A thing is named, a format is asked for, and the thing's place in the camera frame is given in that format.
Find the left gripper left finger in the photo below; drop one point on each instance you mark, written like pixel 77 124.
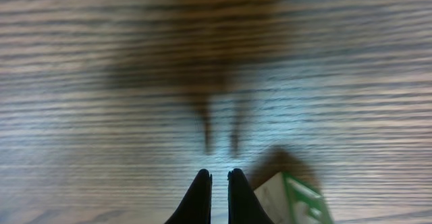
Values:
pixel 195 207

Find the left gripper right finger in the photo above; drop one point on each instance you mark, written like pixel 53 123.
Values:
pixel 244 206

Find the green letter Z block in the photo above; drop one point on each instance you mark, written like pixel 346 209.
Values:
pixel 287 200

